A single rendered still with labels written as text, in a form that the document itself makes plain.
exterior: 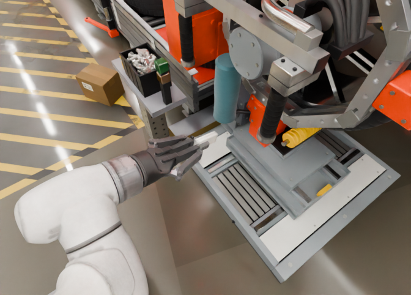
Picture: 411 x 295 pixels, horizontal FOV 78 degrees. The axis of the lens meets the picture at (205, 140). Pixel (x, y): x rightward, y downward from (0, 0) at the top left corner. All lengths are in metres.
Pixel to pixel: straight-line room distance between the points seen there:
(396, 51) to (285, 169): 0.74
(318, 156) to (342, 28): 0.88
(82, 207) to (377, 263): 1.27
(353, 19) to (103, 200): 0.52
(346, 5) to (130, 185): 0.49
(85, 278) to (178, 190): 0.95
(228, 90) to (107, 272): 0.61
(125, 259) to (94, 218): 0.09
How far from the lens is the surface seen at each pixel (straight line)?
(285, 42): 0.49
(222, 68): 0.81
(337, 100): 0.86
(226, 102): 0.89
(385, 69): 0.64
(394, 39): 0.61
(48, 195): 0.49
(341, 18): 0.50
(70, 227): 0.49
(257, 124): 0.99
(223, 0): 0.60
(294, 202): 1.24
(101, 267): 0.48
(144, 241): 1.30
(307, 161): 1.27
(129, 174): 0.52
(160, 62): 0.97
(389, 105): 0.66
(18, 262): 1.50
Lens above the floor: 1.23
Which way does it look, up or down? 53 degrees down
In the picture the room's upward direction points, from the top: straight up
